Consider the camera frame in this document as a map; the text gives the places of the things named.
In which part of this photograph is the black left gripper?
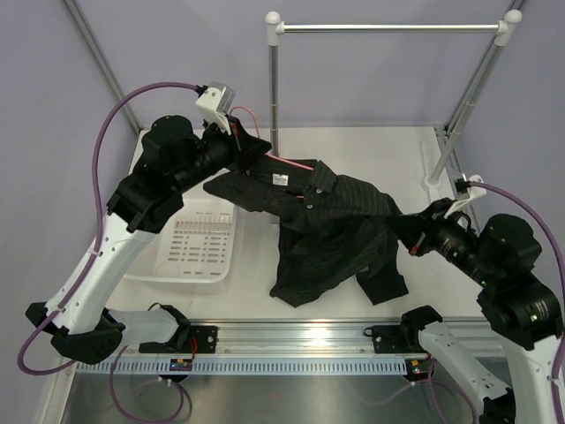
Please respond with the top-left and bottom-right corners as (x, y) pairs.
(172, 112), (269, 193)

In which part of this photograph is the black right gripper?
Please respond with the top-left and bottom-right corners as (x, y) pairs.
(385, 195), (499, 286)

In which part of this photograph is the pink wire hanger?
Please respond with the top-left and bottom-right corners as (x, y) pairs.
(230, 104), (317, 199)

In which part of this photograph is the black pinstriped shirt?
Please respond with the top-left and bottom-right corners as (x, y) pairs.
(203, 155), (409, 307)

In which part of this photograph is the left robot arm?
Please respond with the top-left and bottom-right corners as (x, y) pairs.
(26, 116), (271, 365)

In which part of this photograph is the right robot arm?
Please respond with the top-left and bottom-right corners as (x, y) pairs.
(386, 199), (564, 423)

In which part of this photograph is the white plastic basket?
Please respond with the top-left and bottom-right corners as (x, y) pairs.
(124, 195), (237, 293)

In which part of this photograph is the silver clothes rack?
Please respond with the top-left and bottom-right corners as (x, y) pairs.
(265, 11), (523, 192)

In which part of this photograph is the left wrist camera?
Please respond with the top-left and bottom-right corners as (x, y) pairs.
(195, 81), (236, 135)

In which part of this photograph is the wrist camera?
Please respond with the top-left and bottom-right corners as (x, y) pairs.
(195, 81), (236, 135)
(444, 175), (486, 218)

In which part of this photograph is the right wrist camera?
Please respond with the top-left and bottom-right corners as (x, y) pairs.
(444, 175), (486, 218)

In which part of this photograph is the aluminium frame post left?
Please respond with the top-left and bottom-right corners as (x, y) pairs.
(61, 0), (143, 133)

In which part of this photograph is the aluminium frame post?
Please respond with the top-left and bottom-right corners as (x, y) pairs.
(440, 0), (529, 155)
(61, 0), (143, 133)

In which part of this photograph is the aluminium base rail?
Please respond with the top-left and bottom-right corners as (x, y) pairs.
(56, 320), (504, 357)

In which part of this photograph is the white slotted cable duct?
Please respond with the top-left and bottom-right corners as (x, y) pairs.
(77, 357), (408, 375)

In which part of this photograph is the aluminium frame post right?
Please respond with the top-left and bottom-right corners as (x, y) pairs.
(440, 0), (529, 155)

